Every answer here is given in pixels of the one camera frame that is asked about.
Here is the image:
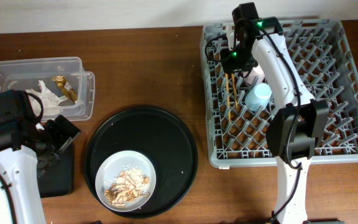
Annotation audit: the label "wooden chopstick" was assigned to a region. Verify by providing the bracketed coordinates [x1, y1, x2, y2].
[231, 73, 238, 109]
[224, 73, 231, 122]

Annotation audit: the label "pink cup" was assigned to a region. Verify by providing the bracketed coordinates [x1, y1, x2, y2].
[243, 65, 265, 85]

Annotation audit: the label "white napkin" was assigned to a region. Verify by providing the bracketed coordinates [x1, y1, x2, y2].
[25, 80, 68, 116]

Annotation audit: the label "blue cup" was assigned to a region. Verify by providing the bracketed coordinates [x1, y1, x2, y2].
[244, 83, 272, 112]

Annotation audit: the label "gold foil wrapper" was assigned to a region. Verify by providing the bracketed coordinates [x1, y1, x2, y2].
[52, 76, 78, 103]

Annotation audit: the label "grey plate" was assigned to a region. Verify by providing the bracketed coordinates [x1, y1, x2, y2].
[94, 151, 157, 213]

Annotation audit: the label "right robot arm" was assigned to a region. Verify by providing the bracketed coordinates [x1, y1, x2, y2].
[205, 2, 329, 223]

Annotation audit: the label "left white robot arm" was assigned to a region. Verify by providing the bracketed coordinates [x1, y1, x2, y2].
[0, 90, 81, 223]

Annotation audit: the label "grey dishwasher rack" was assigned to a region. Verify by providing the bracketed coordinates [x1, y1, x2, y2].
[200, 18, 358, 169]

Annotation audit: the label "black rectangular bin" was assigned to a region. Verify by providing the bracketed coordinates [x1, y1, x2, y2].
[37, 144, 74, 198]

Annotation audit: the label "clear plastic bin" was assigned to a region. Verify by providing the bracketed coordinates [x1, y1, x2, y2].
[0, 57, 95, 122]

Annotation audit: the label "food scraps on plate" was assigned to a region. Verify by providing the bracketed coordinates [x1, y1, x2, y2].
[104, 167, 150, 208]

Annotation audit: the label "round black tray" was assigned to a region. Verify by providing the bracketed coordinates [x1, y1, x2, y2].
[83, 106, 198, 218]

